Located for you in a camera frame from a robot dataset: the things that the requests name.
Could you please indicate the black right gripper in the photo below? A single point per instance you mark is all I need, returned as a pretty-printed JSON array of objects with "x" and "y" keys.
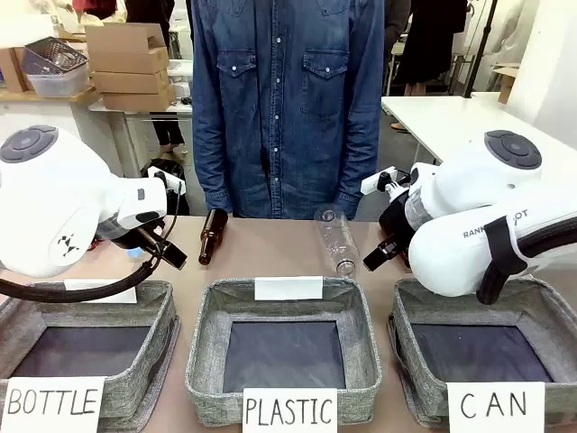
[{"x": 394, "y": 221}]

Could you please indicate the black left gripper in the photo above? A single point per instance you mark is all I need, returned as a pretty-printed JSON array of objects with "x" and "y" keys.
[{"x": 128, "y": 235}]

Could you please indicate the large clear plastic bottle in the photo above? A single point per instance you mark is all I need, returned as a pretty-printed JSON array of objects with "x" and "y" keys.
[{"x": 338, "y": 239}]

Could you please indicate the brown glass bottle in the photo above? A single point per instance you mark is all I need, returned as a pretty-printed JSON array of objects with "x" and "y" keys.
[{"x": 212, "y": 234}]

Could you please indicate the person's right forearm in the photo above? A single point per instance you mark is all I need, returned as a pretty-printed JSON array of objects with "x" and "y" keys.
[{"x": 212, "y": 180}]

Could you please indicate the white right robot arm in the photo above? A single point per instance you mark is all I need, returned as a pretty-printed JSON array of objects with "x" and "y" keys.
[{"x": 451, "y": 252}]

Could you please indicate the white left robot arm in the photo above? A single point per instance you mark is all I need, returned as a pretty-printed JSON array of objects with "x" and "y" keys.
[{"x": 45, "y": 203}]

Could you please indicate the person's left forearm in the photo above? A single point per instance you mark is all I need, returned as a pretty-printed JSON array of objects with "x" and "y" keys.
[{"x": 360, "y": 180}]

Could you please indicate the grey fabric basket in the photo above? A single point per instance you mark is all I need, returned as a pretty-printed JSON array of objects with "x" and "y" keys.
[
  {"x": 151, "y": 325},
  {"x": 399, "y": 325},
  {"x": 360, "y": 343}
]

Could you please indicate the white CAN paper label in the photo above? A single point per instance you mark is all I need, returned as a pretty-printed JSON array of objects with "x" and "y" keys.
[{"x": 496, "y": 406}]

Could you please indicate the blank white card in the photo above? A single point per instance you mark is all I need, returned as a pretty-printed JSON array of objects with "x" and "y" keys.
[
  {"x": 288, "y": 288},
  {"x": 90, "y": 284}
]

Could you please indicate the black backpack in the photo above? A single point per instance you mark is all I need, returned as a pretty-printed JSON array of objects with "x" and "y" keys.
[{"x": 173, "y": 169}]

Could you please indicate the person in black trousers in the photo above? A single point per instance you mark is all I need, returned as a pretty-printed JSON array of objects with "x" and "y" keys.
[{"x": 169, "y": 131}]

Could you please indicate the large white table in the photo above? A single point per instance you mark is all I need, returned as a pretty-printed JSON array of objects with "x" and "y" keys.
[{"x": 451, "y": 122}]

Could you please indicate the flat cardboard box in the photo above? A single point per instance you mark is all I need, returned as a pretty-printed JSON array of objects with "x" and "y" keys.
[
  {"x": 130, "y": 81},
  {"x": 135, "y": 99},
  {"x": 130, "y": 61}
]

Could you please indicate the person in denim shirt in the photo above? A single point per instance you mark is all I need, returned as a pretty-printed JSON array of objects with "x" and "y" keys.
[{"x": 288, "y": 113}]

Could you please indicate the white PLASTIC paper label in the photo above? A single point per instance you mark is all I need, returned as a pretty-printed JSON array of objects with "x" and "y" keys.
[{"x": 288, "y": 410}]

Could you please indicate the white BOTTLE paper label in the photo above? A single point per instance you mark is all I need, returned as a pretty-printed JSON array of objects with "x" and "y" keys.
[{"x": 49, "y": 401}]

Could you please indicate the wooden board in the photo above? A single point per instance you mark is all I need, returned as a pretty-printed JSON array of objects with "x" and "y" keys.
[{"x": 45, "y": 95}]

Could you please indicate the clear plastic tub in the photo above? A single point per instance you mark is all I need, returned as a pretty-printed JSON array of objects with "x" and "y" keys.
[{"x": 58, "y": 83}]

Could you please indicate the tilted cardboard box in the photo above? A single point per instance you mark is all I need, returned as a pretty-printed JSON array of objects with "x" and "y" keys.
[{"x": 505, "y": 83}]

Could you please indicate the person in black dress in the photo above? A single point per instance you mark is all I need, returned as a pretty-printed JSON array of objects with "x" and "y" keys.
[{"x": 428, "y": 45}]

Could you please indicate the black stand pole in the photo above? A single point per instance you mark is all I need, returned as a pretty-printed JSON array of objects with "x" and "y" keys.
[{"x": 484, "y": 36}]

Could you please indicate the small cardboard box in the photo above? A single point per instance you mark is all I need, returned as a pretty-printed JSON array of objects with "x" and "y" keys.
[{"x": 13, "y": 67}]

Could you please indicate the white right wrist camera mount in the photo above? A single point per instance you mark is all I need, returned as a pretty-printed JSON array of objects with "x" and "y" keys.
[{"x": 376, "y": 182}]

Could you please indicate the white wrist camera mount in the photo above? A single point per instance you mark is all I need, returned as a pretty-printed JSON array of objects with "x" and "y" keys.
[
  {"x": 376, "y": 182},
  {"x": 162, "y": 177}
]

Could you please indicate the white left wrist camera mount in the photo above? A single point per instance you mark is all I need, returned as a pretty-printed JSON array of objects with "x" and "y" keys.
[{"x": 162, "y": 177}]

